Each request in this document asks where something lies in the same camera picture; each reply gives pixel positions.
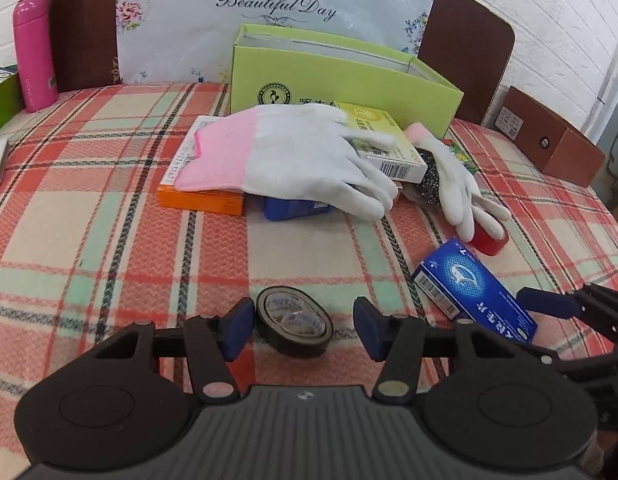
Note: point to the steel wool scrubber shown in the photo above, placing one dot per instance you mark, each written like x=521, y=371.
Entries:
x=430, y=180

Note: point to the yellow medicine box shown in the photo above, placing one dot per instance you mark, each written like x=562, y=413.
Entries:
x=384, y=135

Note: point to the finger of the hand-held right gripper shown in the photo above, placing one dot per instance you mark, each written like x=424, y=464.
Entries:
x=564, y=357
x=546, y=303

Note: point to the dark green storage box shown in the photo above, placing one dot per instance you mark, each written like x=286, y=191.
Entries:
x=1, y=107

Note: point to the pink thermos bottle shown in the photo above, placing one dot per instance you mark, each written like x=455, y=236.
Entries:
x=34, y=50

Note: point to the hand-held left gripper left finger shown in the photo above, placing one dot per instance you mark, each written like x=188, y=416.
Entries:
x=239, y=329

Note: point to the small white pink-cuffed glove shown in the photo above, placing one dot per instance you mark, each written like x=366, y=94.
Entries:
x=451, y=180

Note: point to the green printed packet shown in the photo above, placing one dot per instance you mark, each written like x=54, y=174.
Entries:
x=464, y=157

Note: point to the plaid blanket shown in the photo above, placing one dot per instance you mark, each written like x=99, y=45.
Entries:
x=114, y=235

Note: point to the large white pink-cuffed glove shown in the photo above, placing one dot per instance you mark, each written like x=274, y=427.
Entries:
x=289, y=160

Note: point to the orange and white box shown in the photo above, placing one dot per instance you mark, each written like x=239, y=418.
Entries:
x=204, y=201

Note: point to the brown cardboard box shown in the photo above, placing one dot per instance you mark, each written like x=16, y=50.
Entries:
x=564, y=155

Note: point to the blue medicine box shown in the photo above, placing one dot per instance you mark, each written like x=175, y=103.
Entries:
x=469, y=280

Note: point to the dark blue flat box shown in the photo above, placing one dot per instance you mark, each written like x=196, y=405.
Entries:
x=289, y=209

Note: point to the light green cardboard box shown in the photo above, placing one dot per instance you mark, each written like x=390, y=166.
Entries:
x=299, y=75

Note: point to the black tape roll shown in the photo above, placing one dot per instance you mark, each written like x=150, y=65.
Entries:
x=269, y=331

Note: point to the red tape roll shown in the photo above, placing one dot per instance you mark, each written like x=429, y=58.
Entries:
x=491, y=243

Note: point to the small white box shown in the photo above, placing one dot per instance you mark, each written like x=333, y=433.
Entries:
x=1, y=72

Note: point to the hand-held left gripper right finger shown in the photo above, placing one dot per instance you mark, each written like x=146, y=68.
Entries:
x=366, y=331

